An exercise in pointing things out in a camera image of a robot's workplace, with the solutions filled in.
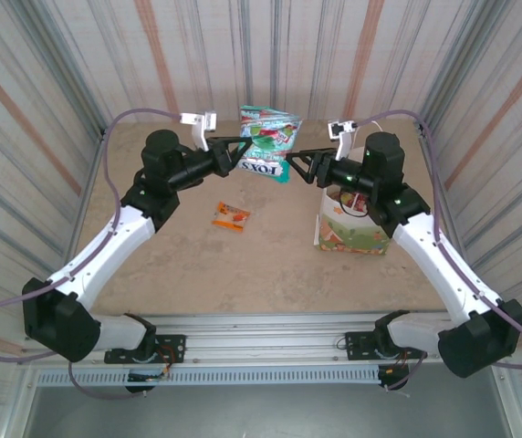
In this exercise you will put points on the teal Fox's candy bag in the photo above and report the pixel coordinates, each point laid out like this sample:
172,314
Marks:
268,141

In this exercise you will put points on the aluminium rail frame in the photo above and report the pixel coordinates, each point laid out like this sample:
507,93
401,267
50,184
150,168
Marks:
261,335

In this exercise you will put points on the illustrated white paper bag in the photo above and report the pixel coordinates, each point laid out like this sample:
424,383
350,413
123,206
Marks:
347,232

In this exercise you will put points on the grey metal panel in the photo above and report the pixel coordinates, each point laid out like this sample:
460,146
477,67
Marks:
261,413

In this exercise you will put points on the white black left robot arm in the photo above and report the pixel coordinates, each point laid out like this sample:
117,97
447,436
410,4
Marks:
101,251

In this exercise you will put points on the small orange candy packet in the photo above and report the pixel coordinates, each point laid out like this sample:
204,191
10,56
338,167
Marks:
231,216

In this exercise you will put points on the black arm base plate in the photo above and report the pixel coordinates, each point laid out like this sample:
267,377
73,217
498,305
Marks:
359,344
174,344

